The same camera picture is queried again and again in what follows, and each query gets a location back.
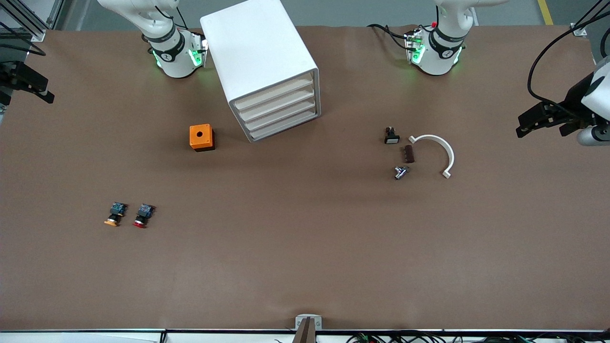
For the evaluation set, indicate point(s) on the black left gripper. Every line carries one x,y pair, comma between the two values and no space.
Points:
574,102

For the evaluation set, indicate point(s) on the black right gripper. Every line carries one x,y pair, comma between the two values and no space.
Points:
15,76

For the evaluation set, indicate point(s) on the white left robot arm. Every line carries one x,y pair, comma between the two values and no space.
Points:
436,52

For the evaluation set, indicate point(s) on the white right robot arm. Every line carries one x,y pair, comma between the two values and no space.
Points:
171,52

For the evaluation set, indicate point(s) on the black white-faced square button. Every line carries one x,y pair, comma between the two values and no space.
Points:
391,138

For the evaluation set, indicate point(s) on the yellow push button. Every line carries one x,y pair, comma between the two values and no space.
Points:
114,213

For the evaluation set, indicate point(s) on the red push button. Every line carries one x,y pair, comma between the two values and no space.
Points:
143,214

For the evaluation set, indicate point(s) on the white drawer cabinet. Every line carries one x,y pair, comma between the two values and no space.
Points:
257,43

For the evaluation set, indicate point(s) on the brown terminal block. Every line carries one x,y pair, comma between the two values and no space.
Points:
409,154

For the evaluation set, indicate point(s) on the white edge board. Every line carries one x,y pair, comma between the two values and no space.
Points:
71,338

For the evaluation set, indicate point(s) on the brown table mat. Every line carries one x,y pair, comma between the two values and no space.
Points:
305,238

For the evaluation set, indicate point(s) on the aluminium frame profile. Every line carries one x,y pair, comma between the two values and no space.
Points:
38,34
579,31

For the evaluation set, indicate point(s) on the white curved plastic bracket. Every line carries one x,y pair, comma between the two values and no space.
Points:
451,157

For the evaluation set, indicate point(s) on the silver key switch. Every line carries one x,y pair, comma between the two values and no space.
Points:
400,172

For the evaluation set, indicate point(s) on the orange button enclosure box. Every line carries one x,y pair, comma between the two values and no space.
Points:
200,136

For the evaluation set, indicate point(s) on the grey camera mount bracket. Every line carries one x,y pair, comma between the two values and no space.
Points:
317,320

